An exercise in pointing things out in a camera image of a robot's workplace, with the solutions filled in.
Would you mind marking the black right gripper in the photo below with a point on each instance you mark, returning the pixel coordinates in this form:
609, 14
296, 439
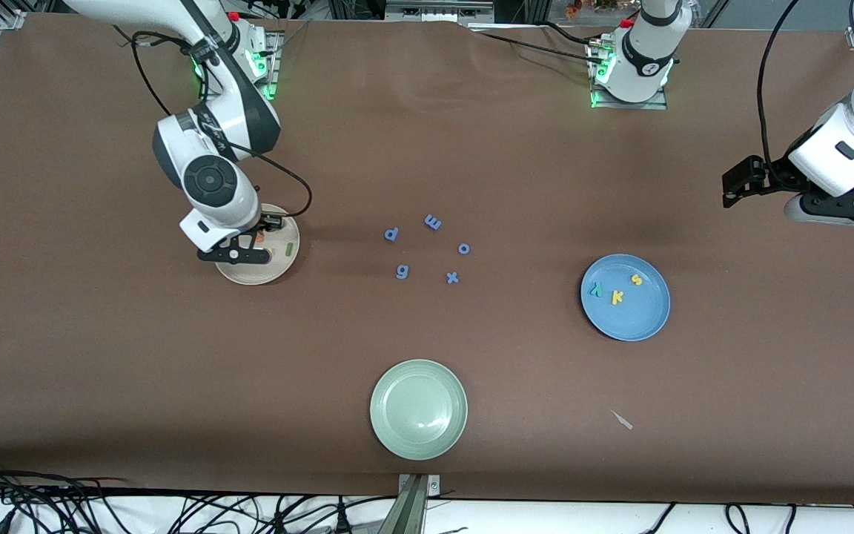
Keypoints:
270, 221

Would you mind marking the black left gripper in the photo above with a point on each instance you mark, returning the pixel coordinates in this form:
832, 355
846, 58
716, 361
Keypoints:
778, 176

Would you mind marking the yellow foam letter k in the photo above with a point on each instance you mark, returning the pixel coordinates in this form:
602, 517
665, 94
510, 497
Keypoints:
617, 298

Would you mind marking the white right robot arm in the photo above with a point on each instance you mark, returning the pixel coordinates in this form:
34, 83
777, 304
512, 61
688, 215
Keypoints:
208, 178

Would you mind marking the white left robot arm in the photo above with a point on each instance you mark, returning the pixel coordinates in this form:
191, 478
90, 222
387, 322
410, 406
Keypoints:
646, 52

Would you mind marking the beige round plate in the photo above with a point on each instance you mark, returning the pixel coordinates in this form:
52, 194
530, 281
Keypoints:
279, 268

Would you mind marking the blue foam letter p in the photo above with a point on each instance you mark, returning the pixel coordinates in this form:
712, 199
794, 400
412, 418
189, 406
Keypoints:
391, 238

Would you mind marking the blue foam letter g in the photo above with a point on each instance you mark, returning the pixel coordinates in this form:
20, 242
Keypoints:
402, 272

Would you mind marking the blue foam letter m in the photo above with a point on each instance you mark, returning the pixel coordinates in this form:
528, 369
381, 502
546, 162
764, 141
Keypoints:
433, 222

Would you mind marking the blue round plate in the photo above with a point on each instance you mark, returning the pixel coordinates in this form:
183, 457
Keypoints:
634, 315

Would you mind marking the green round plate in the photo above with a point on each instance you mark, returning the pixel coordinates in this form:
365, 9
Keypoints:
418, 409

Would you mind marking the orange dried plant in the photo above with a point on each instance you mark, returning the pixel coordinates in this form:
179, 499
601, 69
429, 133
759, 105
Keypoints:
574, 9

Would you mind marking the grey power strip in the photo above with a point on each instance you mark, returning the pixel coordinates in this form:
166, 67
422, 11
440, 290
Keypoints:
438, 9

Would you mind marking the small white paper scrap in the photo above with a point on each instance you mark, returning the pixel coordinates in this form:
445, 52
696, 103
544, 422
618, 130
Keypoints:
623, 421

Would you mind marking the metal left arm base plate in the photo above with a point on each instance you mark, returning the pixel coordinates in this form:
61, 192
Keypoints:
657, 105

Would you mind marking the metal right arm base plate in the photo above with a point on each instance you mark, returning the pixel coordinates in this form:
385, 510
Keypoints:
273, 70

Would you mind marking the aluminium camera mount post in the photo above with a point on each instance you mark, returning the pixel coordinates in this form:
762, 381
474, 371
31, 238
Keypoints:
414, 512

